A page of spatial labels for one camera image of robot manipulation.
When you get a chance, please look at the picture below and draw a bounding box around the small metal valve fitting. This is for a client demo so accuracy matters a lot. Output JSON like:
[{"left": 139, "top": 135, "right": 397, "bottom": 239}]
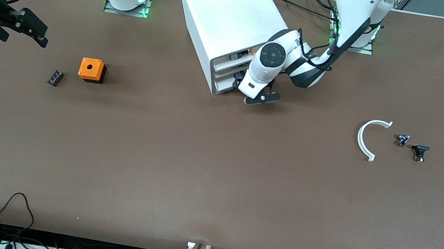
[{"left": 395, "top": 133, "right": 411, "bottom": 148}]

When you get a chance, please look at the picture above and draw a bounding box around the white plastic drawer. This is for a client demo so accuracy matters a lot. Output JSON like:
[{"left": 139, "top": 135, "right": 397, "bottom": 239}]
[
  {"left": 212, "top": 46, "right": 255, "bottom": 75},
  {"left": 213, "top": 76, "right": 241, "bottom": 98},
  {"left": 212, "top": 56, "right": 250, "bottom": 83},
  {"left": 212, "top": 65, "right": 242, "bottom": 91}
]

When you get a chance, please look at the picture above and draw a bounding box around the thin black looped cable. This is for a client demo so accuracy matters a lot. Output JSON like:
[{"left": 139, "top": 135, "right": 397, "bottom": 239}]
[{"left": 0, "top": 190, "right": 39, "bottom": 249}]

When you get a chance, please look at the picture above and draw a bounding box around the small black ribbed component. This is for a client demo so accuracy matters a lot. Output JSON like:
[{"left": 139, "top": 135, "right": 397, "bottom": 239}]
[{"left": 47, "top": 69, "right": 65, "bottom": 88}]

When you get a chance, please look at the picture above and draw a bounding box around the orange button box black base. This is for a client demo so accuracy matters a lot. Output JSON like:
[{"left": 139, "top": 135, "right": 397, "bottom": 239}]
[{"left": 77, "top": 57, "right": 108, "bottom": 85}]

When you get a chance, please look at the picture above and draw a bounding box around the white half ring clamp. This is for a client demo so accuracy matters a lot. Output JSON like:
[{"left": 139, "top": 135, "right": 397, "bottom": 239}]
[{"left": 354, "top": 117, "right": 393, "bottom": 165}]

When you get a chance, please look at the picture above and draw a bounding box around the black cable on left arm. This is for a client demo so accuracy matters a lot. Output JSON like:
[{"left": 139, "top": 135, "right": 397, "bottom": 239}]
[{"left": 291, "top": 27, "right": 342, "bottom": 74}]

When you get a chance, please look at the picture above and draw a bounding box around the black push switch part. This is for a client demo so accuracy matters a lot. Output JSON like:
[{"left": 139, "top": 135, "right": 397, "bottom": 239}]
[{"left": 410, "top": 144, "right": 430, "bottom": 163}]

